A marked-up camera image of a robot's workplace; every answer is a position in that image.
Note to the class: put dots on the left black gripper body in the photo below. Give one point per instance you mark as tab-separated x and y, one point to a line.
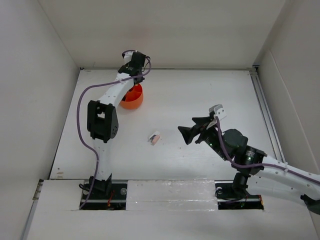
141	79

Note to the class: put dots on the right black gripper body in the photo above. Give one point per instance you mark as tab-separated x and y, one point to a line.
211	136

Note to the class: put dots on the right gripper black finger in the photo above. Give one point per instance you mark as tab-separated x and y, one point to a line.
188	133
201	122

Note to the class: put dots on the pink white mini stapler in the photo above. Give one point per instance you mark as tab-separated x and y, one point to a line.
154	137

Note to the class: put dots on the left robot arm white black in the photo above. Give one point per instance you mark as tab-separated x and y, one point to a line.
102	119

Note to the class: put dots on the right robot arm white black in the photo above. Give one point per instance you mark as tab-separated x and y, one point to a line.
257	173

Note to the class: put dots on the orange round divided container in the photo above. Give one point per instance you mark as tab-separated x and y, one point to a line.
133	98

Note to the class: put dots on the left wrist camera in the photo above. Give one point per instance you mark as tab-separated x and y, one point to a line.
127	55

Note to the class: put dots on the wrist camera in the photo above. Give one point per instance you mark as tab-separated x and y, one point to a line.
217	112
127	55

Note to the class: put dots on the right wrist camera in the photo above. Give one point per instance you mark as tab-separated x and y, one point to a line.
217	112

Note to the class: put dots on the metal rail at table front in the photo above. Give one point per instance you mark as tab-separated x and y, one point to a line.
169	195

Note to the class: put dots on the aluminium rail right side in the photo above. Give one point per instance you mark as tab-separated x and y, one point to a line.
264	108

